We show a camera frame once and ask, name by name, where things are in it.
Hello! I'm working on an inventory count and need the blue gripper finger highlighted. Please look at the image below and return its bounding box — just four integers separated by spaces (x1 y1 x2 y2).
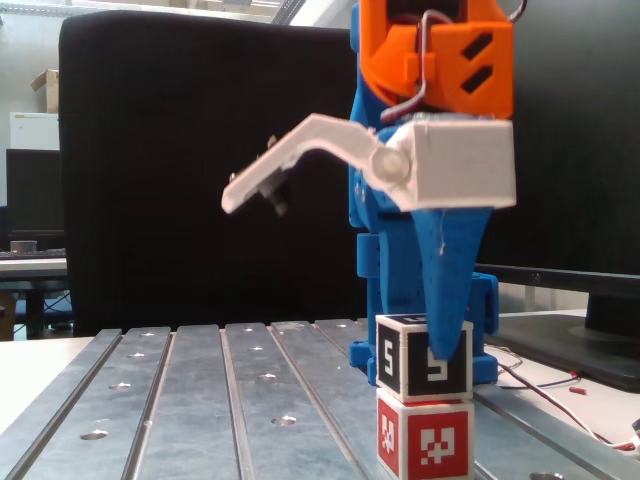
409 206 494 362

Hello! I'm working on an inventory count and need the blue gripper body black servo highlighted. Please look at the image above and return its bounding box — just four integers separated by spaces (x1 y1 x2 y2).
379 123 414 148

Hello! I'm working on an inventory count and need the black cube number five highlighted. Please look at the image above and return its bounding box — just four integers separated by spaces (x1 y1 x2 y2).
374 312 475 404

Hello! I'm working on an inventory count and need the red cube white marker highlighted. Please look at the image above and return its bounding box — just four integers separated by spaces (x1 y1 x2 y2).
375 388 476 480

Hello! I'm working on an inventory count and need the large black Dell monitor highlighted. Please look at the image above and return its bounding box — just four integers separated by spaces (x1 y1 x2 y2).
472 0 640 394

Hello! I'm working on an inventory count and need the brown cardboard box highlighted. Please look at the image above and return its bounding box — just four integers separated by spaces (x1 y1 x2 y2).
30 68 60 114

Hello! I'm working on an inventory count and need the white cabinet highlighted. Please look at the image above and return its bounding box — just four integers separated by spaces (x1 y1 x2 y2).
9 112 60 151

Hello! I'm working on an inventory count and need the dark keyboard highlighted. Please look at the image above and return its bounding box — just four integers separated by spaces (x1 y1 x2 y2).
0 248 67 259

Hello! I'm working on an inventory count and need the small black background monitor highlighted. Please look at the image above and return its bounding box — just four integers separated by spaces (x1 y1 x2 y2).
5 148 65 250

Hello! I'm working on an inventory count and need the grey background desk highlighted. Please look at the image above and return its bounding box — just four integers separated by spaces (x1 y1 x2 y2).
0 257 70 341

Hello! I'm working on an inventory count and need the white camera mount circuit board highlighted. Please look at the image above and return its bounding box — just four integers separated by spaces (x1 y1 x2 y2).
221 112 518 216

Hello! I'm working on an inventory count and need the red white wire bundle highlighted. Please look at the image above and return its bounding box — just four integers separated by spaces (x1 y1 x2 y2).
492 347 640 451

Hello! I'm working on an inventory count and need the aluminium slotted base plate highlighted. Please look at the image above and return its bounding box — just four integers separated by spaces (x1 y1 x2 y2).
0 319 621 480

